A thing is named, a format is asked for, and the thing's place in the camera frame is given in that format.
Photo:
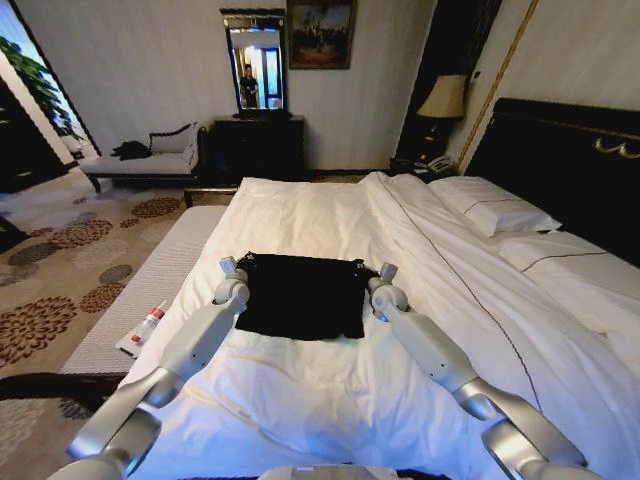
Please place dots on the dark framed mirror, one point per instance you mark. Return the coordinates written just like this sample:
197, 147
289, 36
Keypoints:
257, 65

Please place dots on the white bolster cushion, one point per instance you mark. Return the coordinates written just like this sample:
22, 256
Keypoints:
189, 154

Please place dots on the black garment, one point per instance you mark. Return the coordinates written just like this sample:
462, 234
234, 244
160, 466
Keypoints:
300, 295

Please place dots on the clear bottle with red cap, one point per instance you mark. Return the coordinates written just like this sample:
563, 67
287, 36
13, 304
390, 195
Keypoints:
140, 331
154, 318

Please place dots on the dark nightstand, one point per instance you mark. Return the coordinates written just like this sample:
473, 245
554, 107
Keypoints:
407, 167

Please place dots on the white pillow with dark piping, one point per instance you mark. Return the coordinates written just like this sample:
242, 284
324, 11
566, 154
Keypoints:
565, 265
492, 205

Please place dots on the person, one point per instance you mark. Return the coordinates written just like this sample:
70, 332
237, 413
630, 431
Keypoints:
248, 87

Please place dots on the white duvet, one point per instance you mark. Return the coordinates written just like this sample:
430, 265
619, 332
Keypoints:
310, 400

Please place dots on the black clothes pile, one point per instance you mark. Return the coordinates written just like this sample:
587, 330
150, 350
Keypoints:
131, 150

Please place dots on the white telephone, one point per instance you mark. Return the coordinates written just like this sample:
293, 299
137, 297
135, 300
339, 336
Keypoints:
439, 162

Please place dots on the white chaise longue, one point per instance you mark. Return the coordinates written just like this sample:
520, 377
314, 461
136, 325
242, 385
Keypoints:
145, 162

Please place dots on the dark wooden headboard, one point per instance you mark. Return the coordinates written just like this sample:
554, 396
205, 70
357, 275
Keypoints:
550, 150

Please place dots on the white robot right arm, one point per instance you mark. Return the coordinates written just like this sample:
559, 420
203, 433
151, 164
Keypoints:
435, 350

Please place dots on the green potted plant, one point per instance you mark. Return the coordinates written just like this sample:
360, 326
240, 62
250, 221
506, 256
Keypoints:
35, 75

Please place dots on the gold headboard ornament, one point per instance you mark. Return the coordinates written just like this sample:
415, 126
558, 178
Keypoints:
617, 146

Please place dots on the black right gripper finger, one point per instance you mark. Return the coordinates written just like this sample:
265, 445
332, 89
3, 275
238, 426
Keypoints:
358, 265

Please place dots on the white upholstered bed bench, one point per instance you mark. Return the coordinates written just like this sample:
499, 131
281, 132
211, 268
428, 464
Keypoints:
150, 295

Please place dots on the dark framed painting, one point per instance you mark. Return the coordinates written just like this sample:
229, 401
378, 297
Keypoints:
320, 32

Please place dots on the dark wooden cabinet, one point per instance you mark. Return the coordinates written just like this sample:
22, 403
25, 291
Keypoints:
25, 145

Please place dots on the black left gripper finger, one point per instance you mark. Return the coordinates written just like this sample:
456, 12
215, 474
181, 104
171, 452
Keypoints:
248, 256

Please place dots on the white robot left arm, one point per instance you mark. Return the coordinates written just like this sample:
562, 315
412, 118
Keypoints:
190, 345

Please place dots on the beige table lamp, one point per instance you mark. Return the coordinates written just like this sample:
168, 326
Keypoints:
442, 97

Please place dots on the dark wooden dresser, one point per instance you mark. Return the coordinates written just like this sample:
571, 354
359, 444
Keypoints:
260, 147

